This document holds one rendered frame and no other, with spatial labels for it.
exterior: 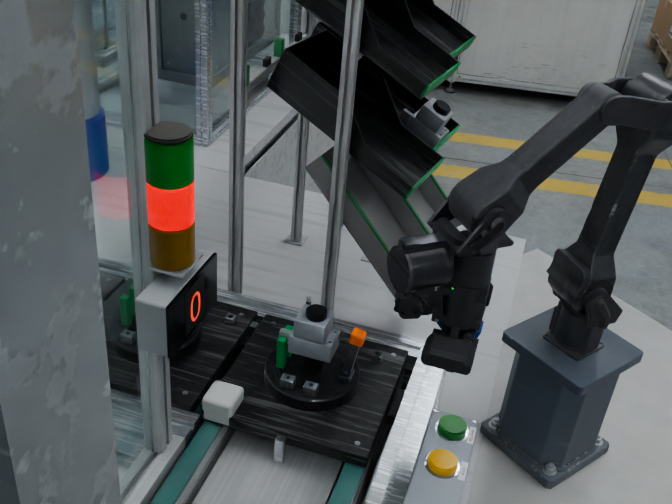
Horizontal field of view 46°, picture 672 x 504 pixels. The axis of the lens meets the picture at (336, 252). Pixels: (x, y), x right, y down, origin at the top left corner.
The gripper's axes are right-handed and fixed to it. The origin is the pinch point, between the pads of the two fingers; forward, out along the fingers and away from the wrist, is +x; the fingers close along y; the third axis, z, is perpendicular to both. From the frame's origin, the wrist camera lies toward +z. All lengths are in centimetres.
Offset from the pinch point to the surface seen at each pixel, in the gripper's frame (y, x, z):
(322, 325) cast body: 1.1, 0.4, 18.1
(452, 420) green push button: 0.2, 12.0, -1.7
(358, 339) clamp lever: 0.3, 1.9, 13.0
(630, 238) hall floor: -251, 112, -50
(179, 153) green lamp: 19.5, -31.4, 28.9
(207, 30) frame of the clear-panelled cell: -87, -7, 77
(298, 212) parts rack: -52, 16, 40
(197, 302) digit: 17.6, -11.7, 28.4
